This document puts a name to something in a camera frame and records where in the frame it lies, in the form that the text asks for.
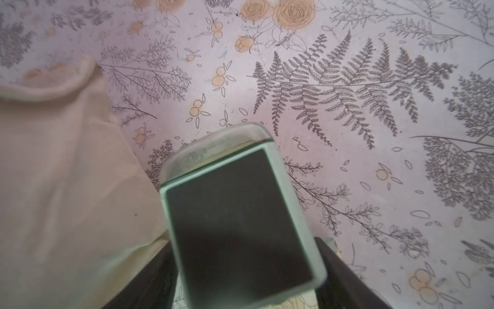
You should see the mint green pencil sharpener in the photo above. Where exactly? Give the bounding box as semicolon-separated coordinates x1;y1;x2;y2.
159;123;327;308

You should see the cream canvas tote bag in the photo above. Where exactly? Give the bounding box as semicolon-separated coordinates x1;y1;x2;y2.
1;56;167;308

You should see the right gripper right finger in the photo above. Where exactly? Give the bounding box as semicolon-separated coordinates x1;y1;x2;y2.
315;237;391;309

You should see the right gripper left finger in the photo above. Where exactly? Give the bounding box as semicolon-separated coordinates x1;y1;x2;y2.
104;243;178;309

